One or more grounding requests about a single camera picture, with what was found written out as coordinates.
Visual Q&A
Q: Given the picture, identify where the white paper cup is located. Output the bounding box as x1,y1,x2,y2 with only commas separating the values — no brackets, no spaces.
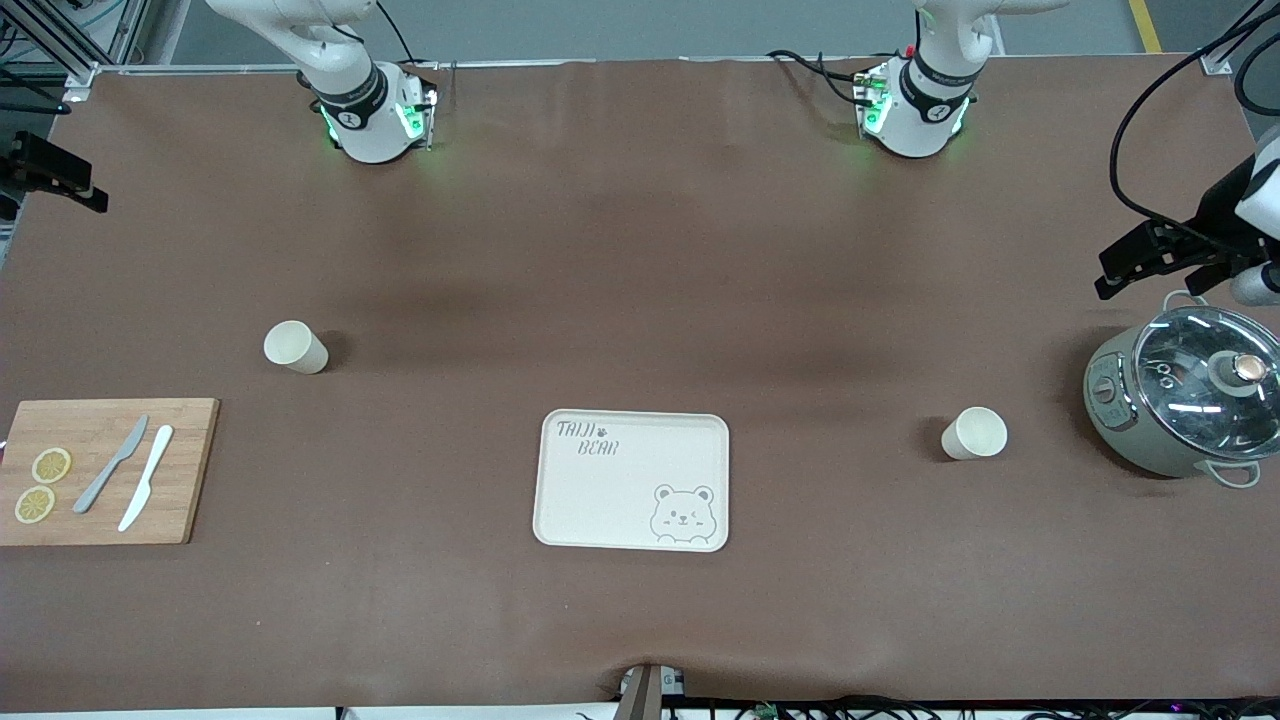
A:
264,320,330,376
940,406,1009,462

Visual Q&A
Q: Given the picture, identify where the cream bear print tray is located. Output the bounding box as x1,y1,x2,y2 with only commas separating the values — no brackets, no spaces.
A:
532,409,731,553

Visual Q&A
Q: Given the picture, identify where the glass pot lid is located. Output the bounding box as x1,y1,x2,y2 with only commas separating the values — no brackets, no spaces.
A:
1133,306,1280,462

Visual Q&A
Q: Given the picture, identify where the gray electric cooking pot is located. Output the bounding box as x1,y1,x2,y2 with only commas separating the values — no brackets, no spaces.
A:
1083,290,1280,490

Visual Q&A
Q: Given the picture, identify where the grey plastic knife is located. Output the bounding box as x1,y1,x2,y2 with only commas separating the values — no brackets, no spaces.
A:
73,414,150,515

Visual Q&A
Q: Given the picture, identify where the white plastic knife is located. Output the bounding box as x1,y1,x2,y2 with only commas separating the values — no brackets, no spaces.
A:
118,425,175,533

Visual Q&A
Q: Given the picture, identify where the wooden cutting board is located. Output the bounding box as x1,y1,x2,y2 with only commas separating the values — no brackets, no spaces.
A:
0,398,221,547

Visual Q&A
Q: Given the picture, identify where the brown table cover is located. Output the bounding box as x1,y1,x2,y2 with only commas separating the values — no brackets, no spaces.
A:
0,55,1280,713

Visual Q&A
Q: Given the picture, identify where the long black cable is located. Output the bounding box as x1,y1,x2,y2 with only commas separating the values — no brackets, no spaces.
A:
1109,0,1280,233

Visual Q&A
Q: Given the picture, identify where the aluminium frame structure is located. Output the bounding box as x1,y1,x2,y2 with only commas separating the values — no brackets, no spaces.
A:
0,0,151,107

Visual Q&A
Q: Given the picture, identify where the looped black cable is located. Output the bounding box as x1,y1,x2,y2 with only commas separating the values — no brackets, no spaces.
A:
1234,38,1280,117

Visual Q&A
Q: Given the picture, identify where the black right arm base cable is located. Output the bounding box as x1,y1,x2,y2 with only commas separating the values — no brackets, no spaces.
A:
375,0,447,73

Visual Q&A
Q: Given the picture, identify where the black arm base cable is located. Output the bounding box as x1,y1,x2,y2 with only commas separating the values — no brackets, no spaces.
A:
375,0,447,73
765,47,873,107

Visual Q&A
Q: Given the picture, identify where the black left arm base cable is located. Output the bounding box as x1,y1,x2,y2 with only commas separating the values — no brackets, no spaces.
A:
765,47,873,107

